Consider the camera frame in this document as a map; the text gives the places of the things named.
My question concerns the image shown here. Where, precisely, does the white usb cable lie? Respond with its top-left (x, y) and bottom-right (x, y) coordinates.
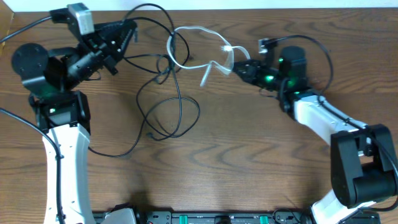
top-left (166, 25), bottom-right (251, 88)

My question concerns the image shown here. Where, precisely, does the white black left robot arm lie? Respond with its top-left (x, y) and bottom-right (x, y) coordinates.
top-left (11, 19), bottom-right (137, 223)

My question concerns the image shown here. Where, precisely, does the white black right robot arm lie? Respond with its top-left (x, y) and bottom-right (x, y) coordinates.
top-left (233, 46), bottom-right (397, 223)

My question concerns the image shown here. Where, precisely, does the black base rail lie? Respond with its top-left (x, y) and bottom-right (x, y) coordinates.
top-left (91, 203), bottom-right (382, 224)

